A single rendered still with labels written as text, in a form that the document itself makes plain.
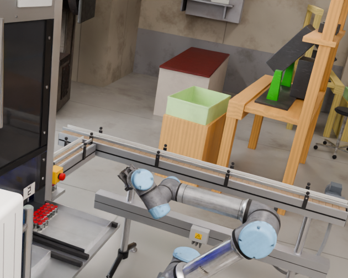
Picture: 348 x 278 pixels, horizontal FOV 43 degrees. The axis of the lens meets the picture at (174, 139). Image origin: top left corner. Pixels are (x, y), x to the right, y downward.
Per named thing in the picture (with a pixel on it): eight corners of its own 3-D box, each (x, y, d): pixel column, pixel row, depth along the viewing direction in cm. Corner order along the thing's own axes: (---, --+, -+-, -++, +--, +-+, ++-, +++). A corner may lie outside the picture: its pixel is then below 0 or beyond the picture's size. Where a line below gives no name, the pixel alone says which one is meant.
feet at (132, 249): (100, 284, 301) (102, 267, 296) (130, 246, 346) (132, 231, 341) (111, 288, 299) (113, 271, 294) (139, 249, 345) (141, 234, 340)
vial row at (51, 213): (31, 230, 199) (32, 222, 197) (54, 213, 215) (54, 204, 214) (36, 231, 199) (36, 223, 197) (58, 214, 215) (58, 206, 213)
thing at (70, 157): (35, 201, 230) (36, 174, 225) (10, 192, 234) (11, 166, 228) (96, 157, 292) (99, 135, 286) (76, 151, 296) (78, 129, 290)
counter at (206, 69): (222, 92, 850) (230, 54, 823) (200, 126, 645) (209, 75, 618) (184, 85, 863) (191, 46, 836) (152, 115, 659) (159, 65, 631)
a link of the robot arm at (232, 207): (287, 201, 162) (165, 168, 177) (283, 214, 152) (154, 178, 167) (281, 228, 166) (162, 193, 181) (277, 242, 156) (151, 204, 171)
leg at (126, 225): (114, 258, 317) (126, 163, 290) (119, 252, 325) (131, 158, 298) (125, 262, 315) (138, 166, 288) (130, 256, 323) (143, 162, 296)
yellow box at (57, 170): (43, 181, 227) (43, 168, 225) (51, 175, 234) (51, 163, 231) (56, 185, 225) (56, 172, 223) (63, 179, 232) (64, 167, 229)
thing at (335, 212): (56, 145, 299) (57, 124, 294) (68, 138, 313) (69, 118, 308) (344, 228, 253) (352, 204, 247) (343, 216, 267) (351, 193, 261)
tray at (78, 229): (17, 231, 197) (17, 225, 196) (50, 206, 220) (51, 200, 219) (84, 256, 188) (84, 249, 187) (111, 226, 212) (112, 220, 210)
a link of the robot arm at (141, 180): (141, 196, 155) (128, 176, 154) (136, 195, 165) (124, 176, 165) (159, 184, 157) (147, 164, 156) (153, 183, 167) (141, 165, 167)
